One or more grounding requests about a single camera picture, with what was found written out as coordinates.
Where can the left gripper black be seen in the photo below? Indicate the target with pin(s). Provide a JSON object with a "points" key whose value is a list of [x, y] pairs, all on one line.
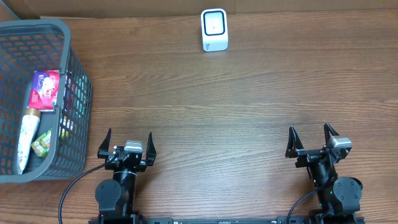
{"points": [[111, 159]]}

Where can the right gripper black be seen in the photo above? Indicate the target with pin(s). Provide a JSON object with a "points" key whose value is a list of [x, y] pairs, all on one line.
{"points": [[296, 149]]}

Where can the green snack packet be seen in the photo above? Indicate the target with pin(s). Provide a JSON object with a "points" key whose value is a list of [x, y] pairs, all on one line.
{"points": [[41, 145]]}

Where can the white tube gold cap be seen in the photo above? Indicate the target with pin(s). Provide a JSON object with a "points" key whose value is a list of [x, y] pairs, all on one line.
{"points": [[29, 127]]}

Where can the red purple pad pack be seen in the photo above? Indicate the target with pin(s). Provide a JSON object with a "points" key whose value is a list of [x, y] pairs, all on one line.
{"points": [[44, 90]]}

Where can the teal wipes packet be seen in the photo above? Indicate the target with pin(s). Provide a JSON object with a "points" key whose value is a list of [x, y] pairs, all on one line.
{"points": [[81, 101]]}

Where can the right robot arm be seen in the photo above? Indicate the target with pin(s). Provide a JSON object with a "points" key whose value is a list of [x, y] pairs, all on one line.
{"points": [[339, 197]]}

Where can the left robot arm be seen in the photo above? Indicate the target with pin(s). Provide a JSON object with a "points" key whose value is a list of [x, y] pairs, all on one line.
{"points": [[115, 196]]}

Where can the white barcode scanner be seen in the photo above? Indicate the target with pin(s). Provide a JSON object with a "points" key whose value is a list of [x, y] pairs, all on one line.
{"points": [[214, 30]]}

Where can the grey plastic basket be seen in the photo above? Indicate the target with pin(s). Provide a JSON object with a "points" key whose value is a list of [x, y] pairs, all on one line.
{"points": [[39, 45]]}

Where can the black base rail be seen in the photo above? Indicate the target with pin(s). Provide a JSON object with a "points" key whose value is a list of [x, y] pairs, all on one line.
{"points": [[278, 220]]}

